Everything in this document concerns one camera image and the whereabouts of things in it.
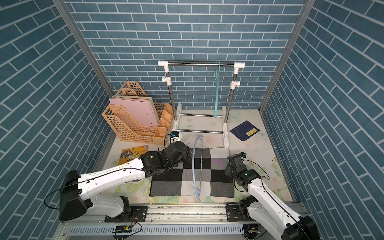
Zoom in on light blue clothes hanger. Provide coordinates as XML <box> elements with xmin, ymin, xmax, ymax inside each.
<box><xmin>191</xmin><ymin>134</ymin><xmax>205</xmax><ymax>203</ymax></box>

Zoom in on black white checkered scarf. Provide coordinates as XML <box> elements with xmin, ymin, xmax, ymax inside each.
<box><xmin>150</xmin><ymin>148</ymin><xmax>235</xmax><ymax>199</ymax></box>

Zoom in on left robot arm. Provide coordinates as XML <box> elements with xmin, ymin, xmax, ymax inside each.
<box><xmin>59</xmin><ymin>141</ymin><xmax>191</xmax><ymax>222</ymax></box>

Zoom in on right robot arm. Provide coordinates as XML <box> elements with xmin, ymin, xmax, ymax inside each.
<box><xmin>225</xmin><ymin>154</ymin><xmax>320</xmax><ymax>240</ymax></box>

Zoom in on green clothes hanger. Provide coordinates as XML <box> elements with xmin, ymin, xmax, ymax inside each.
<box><xmin>214</xmin><ymin>61</ymin><xmax>221</xmax><ymax>118</ymax></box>

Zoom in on dark blue book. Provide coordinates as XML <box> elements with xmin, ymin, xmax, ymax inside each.
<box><xmin>230</xmin><ymin>121</ymin><xmax>260</xmax><ymax>142</ymax></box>

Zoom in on white steel clothes rack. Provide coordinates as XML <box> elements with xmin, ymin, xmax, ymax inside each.
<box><xmin>158</xmin><ymin>60</ymin><xmax>246</xmax><ymax>148</ymax></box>

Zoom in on orange comic book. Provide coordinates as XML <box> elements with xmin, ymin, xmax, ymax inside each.
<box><xmin>118</xmin><ymin>145</ymin><xmax>148</xmax><ymax>165</ymax></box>

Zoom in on pink file folder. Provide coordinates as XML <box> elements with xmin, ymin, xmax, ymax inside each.
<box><xmin>110</xmin><ymin>98</ymin><xmax>159</xmax><ymax>127</ymax></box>

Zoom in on beige file folder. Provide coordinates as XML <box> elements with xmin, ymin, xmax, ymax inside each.
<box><xmin>113</xmin><ymin>96</ymin><xmax>153</xmax><ymax>103</ymax></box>

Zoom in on orange plastic file organizer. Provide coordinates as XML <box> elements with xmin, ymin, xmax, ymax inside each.
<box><xmin>102</xmin><ymin>81</ymin><xmax>174</xmax><ymax>145</ymax></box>

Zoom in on small green circuit board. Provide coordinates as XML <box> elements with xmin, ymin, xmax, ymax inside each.
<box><xmin>113</xmin><ymin>226</ymin><xmax>133</xmax><ymax>235</ymax></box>

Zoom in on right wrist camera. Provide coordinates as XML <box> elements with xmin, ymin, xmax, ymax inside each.
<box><xmin>240</xmin><ymin>152</ymin><xmax>247</xmax><ymax>159</ymax></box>

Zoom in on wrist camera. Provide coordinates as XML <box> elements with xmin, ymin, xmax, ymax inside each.
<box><xmin>240</xmin><ymin>152</ymin><xmax>247</xmax><ymax>159</ymax></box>
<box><xmin>170</xmin><ymin>131</ymin><xmax>181</xmax><ymax>143</ymax></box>

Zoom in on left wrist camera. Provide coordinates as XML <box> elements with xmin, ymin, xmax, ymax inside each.
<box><xmin>170</xmin><ymin>131</ymin><xmax>181</xmax><ymax>143</ymax></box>

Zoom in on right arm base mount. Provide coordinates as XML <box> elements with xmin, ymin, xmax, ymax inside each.
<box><xmin>226</xmin><ymin>204</ymin><xmax>255</xmax><ymax>222</ymax></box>

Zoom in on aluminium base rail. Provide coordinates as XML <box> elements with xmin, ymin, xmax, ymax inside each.
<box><xmin>61</xmin><ymin>203</ymin><xmax>310</xmax><ymax>226</ymax></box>

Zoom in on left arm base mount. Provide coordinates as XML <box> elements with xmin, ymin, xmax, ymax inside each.
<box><xmin>104</xmin><ymin>206</ymin><xmax>148</xmax><ymax>223</ymax></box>

